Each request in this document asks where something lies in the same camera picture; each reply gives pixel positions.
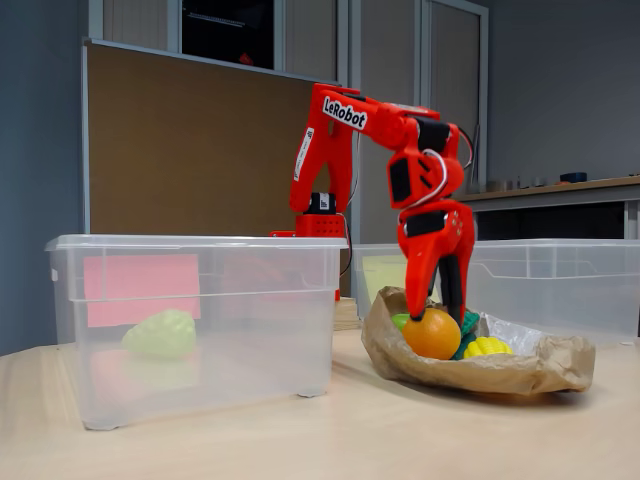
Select toy orange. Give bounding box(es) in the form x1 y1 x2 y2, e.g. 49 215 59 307
402 307 462 361

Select dark green toy cucumber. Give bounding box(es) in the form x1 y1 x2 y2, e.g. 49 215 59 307
452 332 476 361

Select yellow toy corn cob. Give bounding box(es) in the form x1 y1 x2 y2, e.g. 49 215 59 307
463 336 515 360

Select light green toy grapes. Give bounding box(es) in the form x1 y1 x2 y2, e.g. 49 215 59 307
121 308 197 359

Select clear plastic bin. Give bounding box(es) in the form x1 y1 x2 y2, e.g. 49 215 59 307
44 233 350 431
349 238 640 346

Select yellow sticky note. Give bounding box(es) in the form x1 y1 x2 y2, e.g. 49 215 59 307
360 254 441 314

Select wooden base block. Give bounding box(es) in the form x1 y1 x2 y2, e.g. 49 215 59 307
333 297 362 332

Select crumpled brown paper bag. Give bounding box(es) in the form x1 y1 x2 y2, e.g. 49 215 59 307
360 285 597 396

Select wooden background bench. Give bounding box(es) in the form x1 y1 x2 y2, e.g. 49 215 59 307
457 174 640 241

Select grey double-door cabinet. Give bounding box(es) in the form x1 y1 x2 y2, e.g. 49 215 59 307
348 0 490 244

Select brown cork pin board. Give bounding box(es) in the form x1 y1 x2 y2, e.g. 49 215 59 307
81 38 346 236

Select pink sticky note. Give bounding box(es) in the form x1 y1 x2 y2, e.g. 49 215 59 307
82 253 202 329

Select white gripper servo cable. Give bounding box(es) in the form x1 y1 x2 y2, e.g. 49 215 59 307
413 148 449 207

